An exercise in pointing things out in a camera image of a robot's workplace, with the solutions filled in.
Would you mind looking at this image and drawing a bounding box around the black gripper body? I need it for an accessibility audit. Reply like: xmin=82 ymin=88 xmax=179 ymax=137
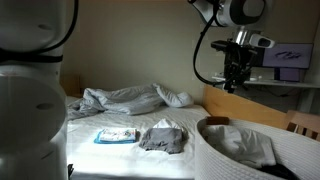
xmin=224 ymin=45 xmax=257 ymax=88

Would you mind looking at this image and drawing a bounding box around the white garment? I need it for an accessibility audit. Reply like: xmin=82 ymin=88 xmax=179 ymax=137
xmin=153 ymin=118 xmax=183 ymax=133

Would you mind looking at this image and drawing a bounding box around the grey shirt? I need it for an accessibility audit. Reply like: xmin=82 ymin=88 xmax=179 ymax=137
xmin=139 ymin=128 xmax=183 ymax=154

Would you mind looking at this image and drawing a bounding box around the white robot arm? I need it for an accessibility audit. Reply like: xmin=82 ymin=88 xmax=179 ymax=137
xmin=0 ymin=0 xmax=273 ymax=180

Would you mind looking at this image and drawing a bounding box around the wooden bed footboard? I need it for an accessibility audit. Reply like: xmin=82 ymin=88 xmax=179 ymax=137
xmin=202 ymin=85 xmax=286 ymax=129

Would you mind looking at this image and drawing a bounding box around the white woven laundry basket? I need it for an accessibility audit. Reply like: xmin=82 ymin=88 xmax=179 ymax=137
xmin=195 ymin=119 xmax=320 ymax=180

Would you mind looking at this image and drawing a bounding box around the white bed mattress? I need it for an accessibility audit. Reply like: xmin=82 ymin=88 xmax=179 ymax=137
xmin=65 ymin=96 xmax=211 ymax=180

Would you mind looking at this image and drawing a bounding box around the right computer monitor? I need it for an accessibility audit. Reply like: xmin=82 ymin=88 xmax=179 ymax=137
xmin=262 ymin=43 xmax=313 ymax=69

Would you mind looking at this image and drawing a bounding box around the white pillow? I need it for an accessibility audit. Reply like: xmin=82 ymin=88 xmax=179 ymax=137
xmin=153 ymin=83 xmax=194 ymax=108

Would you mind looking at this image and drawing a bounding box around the light grey garment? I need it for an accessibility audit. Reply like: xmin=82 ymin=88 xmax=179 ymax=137
xmin=202 ymin=125 xmax=276 ymax=169

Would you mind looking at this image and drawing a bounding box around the white desk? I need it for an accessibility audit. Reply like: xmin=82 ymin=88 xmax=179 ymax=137
xmin=211 ymin=75 xmax=320 ymax=114

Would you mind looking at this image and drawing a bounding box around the wooden chair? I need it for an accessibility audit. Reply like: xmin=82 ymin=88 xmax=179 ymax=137
xmin=282 ymin=110 xmax=320 ymax=140

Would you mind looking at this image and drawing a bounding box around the crumpled grey blanket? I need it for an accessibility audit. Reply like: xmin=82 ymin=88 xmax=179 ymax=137
xmin=67 ymin=83 xmax=165 ymax=121

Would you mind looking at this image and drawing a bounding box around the blue folded cloth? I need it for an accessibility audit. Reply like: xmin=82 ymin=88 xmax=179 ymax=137
xmin=94 ymin=128 xmax=137 ymax=144

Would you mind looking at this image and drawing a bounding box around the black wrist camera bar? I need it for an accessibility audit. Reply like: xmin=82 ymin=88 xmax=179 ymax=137
xmin=211 ymin=33 xmax=275 ymax=51

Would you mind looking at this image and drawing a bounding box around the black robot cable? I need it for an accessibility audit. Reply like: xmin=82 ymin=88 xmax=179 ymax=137
xmin=192 ymin=0 xmax=234 ymax=86

